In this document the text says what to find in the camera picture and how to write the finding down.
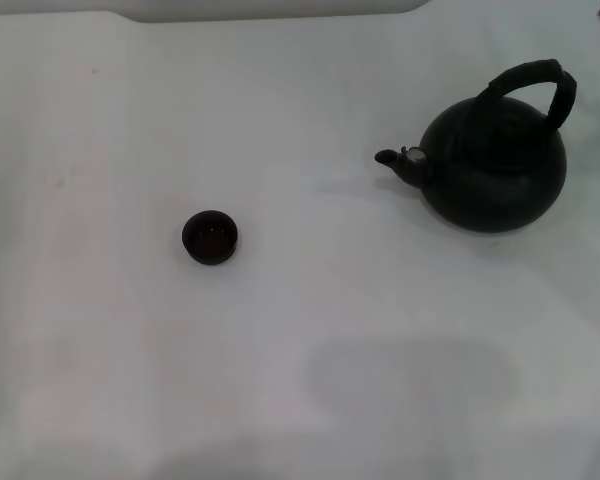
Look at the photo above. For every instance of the small dark brown teacup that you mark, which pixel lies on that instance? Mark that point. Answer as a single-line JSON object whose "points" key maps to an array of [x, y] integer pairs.
{"points": [[210, 239]]}

